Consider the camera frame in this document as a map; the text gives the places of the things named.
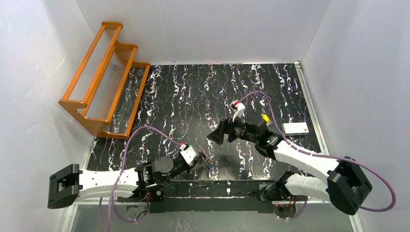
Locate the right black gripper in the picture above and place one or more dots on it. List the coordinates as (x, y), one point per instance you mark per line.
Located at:
(230, 131)

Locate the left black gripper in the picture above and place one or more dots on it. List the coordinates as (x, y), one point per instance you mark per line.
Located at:
(195, 162)

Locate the yellow key tag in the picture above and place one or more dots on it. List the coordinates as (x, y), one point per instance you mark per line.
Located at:
(265, 118)

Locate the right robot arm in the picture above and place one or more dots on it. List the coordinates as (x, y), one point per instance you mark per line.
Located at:
(341, 182)

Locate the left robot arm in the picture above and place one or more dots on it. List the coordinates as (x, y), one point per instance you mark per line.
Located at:
(141, 184)

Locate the white box red label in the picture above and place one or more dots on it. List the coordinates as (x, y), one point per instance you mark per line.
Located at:
(295, 128)

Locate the orange wooden rack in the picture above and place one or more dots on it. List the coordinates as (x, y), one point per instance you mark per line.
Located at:
(94, 93)

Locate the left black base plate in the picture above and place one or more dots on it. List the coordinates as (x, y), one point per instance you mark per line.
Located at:
(154, 193)

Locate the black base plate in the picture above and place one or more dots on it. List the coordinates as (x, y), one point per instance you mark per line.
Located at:
(270, 192)
(154, 193)

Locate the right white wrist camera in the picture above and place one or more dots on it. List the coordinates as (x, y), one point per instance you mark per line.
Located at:
(238, 109)

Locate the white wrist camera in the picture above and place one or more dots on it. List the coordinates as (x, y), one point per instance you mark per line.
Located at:
(189, 154)
(238, 109)

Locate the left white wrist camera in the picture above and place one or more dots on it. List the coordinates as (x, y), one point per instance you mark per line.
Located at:
(189, 154)

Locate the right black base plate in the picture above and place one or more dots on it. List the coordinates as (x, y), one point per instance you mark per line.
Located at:
(270, 192)

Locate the aluminium frame rail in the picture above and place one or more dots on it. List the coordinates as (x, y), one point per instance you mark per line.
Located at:
(185, 103)

